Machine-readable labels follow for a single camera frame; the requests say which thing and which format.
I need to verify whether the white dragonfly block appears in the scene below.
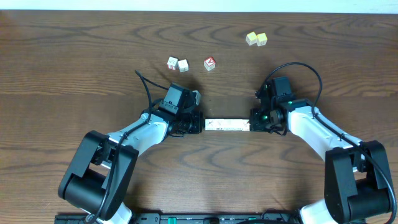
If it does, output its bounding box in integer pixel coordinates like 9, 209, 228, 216
205, 119, 215, 131

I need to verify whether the white block with oval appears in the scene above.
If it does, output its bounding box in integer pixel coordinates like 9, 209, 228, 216
213, 119, 224, 130

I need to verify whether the white block blue edge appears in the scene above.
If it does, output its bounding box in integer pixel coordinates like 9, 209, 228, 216
242, 119, 250, 131

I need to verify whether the plain white block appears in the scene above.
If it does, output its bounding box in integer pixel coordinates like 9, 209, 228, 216
231, 119, 244, 131

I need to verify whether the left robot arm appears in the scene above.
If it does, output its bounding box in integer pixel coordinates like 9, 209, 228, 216
58, 83, 205, 223

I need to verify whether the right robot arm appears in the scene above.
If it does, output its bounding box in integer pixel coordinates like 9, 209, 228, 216
249, 77, 397, 223

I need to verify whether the white block red bottom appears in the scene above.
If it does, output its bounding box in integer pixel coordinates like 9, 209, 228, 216
167, 57, 178, 70

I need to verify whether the red letter block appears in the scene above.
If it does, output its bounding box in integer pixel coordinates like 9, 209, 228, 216
204, 57, 216, 71

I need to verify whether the yellow block right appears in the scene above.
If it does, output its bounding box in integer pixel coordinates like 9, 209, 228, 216
256, 33, 268, 47

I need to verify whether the yellow block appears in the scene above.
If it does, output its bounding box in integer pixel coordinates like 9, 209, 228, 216
256, 33, 268, 47
246, 32, 257, 45

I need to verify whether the yellow block left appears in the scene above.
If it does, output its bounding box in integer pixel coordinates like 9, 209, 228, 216
246, 32, 257, 45

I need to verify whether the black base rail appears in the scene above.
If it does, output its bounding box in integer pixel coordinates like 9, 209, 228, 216
54, 208, 301, 224

